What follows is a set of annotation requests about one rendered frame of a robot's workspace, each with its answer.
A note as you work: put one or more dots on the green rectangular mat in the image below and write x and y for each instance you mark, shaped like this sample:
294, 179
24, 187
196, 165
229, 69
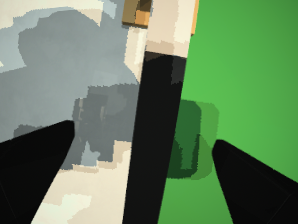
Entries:
241, 85

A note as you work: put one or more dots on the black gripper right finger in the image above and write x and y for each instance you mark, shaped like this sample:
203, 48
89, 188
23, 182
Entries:
254, 193

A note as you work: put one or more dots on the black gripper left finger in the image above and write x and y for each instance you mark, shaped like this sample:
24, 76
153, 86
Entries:
28, 165

